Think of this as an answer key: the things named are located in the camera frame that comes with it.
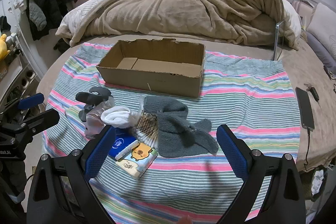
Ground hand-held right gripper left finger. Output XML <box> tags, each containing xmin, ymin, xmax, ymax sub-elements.
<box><xmin>26</xmin><ymin>126</ymin><xmax>117</xmax><ymax>224</ymax></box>

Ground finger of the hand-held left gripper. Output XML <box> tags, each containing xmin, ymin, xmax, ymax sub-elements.
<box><xmin>14</xmin><ymin>109</ymin><xmax>61</xmax><ymax>136</ymax></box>
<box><xmin>5</xmin><ymin>93</ymin><xmax>45</xmax><ymax>115</ymax></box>

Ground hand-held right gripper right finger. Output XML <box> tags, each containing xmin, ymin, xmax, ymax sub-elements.
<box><xmin>217</xmin><ymin>124</ymin><xmax>307</xmax><ymax>224</ymax></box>

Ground blue tissue pack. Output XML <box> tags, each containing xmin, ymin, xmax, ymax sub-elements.
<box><xmin>108</xmin><ymin>127</ymin><xmax>139</xmax><ymax>160</ymax></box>

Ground clear plastic bag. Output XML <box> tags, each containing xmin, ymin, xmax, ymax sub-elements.
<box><xmin>84</xmin><ymin>98</ymin><xmax>116</xmax><ymax>139</ymax></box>

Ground white sock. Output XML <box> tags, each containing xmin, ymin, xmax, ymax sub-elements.
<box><xmin>101</xmin><ymin>106</ymin><xmax>135</xmax><ymax>131</ymax></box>

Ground cartoon print tissue pack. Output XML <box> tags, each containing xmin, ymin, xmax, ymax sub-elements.
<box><xmin>115</xmin><ymin>142</ymin><xmax>158</xmax><ymax>181</ymax></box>

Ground dark grey hair claw clip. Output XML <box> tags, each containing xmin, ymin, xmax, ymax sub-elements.
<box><xmin>76</xmin><ymin>87</ymin><xmax>113</xmax><ymax>122</ymax></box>

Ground pack of cotton swabs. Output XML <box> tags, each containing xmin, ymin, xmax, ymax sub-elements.
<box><xmin>131</xmin><ymin>109</ymin><xmax>159</xmax><ymax>148</ymax></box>

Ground grey knitted sock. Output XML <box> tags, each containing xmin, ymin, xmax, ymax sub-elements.
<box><xmin>143</xmin><ymin>96</ymin><xmax>219</xmax><ymax>157</ymax></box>

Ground brown cardboard box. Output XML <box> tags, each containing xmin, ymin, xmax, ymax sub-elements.
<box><xmin>96</xmin><ymin>38</ymin><xmax>206</xmax><ymax>98</ymax></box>

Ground shoe rack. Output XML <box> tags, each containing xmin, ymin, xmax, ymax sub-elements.
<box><xmin>0</xmin><ymin>49</ymin><xmax>42</xmax><ymax>119</ymax></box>

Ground striped multicolour cloth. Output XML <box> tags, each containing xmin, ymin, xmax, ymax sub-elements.
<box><xmin>42</xmin><ymin>43</ymin><xmax>301</xmax><ymax>224</ymax></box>

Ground yellow plush toy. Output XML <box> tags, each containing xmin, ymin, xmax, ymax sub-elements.
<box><xmin>0</xmin><ymin>33</ymin><xmax>11</xmax><ymax>61</ymax></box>

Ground black hanging sock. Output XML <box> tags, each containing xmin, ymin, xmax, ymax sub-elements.
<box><xmin>0</xmin><ymin>15</ymin><xmax>12</xmax><ymax>32</ymax></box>

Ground grey quilted garment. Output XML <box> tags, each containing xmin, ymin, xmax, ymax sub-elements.
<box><xmin>28</xmin><ymin>0</ymin><xmax>48</xmax><ymax>31</ymax></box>

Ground black smartphone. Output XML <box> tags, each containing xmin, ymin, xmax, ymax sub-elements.
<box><xmin>295</xmin><ymin>87</ymin><xmax>315</xmax><ymax>130</ymax></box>

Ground black trash bin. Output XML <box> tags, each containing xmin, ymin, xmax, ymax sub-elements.
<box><xmin>310</xmin><ymin>164</ymin><xmax>331</xmax><ymax>203</ymax></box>

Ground white quilted duvet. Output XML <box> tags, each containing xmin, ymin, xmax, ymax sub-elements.
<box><xmin>56</xmin><ymin>0</ymin><xmax>118</xmax><ymax>46</ymax></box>

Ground bunch of keys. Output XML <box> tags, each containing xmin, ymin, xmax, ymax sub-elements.
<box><xmin>304</xmin><ymin>83</ymin><xmax>321</xmax><ymax>109</ymax></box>

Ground bed with taupe sheet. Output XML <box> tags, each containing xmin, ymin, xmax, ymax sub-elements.
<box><xmin>35</xmin><ymin>0</ymin><xmax>336</xmax><ymax>224</ymax></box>

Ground clear acrylic stand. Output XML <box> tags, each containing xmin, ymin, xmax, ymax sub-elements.
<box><xmin>273</xmin><ymin>20</ymin><xmax>285</xmax><ymax>61</ymax></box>

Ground purple grey pillow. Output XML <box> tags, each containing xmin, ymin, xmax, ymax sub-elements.
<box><xmin>304</xmin><ymin>31</ymin><xmax>336</xmax><ymax>73</ymax></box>

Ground beige fleece blanket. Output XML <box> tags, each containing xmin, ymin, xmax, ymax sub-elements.
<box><xmin>70</xmin><ymin>0</ymin><xmax>300</xmax><ymax>51</ymax></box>

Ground light grey pillow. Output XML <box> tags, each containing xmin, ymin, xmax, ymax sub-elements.
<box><xmin>306</xmin><ymin>2</ymin><xmax>336</xmax><ymax>54</ymax></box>

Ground black charging cable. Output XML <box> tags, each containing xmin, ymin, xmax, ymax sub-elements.
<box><xmin>304</xmin><ymin>127</ymin><xmax>315</xmax><ymax>172</ymax></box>

